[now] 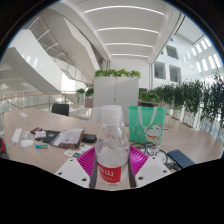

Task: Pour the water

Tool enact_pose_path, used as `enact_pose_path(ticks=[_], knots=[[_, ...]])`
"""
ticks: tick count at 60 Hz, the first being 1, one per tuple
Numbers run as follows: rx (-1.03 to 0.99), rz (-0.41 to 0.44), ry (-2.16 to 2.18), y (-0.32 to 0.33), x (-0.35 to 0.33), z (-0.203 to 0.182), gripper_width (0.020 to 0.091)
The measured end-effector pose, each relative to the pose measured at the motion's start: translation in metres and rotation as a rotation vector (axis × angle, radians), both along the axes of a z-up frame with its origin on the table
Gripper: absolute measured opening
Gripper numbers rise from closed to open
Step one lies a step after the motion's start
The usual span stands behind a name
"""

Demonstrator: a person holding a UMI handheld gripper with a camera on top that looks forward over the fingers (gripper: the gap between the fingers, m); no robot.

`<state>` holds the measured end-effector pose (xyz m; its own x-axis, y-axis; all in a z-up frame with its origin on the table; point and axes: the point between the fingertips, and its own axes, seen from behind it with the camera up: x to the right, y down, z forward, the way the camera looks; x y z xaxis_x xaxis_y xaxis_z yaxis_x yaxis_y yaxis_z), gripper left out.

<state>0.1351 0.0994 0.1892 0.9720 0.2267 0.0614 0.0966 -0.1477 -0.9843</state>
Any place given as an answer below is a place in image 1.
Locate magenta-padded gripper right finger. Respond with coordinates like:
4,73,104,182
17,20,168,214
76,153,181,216
127,145,172,189

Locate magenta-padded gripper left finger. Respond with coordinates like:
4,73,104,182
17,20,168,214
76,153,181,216
54,145,99,190

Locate clear red-labelled water bottle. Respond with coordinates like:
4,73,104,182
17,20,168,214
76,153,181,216
94,104,131,186

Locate colourful sticker sheet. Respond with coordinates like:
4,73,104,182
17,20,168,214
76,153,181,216
63,143,94,158

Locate open paper notebook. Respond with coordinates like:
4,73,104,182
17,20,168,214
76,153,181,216
49,128,86,150

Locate black power adapter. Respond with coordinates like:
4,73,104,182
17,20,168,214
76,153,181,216
81,133,98,144

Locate green cat-print tote bag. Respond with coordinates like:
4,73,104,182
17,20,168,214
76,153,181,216
128,105,167,146

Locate black folder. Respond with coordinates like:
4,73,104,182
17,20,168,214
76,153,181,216
42,129,62,144

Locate small white card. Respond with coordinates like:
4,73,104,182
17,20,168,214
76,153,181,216
34,130,48,140

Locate white computer mouse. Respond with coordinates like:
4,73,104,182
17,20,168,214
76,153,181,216
19,138,34,148

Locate red and black phone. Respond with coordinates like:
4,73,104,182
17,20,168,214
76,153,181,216
30,126,44,135

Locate white chair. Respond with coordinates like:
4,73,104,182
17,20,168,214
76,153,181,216
89,106,130,126

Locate black chair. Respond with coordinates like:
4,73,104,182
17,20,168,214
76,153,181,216
51,103,70,117

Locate low planter box with plants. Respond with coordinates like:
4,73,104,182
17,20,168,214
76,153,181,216
138,90,161,108

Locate red chair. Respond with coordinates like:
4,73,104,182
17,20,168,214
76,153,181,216
0,138,6,155

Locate planter with green plants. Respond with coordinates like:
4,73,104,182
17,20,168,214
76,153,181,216
75,87,95,108

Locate long hedge of green plants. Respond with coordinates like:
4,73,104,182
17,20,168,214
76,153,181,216
151,71,224,134

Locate white cabinet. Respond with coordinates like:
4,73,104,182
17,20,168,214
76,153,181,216
93,75,140,118

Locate green plants atop cabinet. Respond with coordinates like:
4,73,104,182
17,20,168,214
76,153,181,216
94,68,142,79

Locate ceiling light strips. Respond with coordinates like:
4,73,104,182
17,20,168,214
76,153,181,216
83,4,166,58

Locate tangle of black cables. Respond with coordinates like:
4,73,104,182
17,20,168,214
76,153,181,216
130,142,174,168

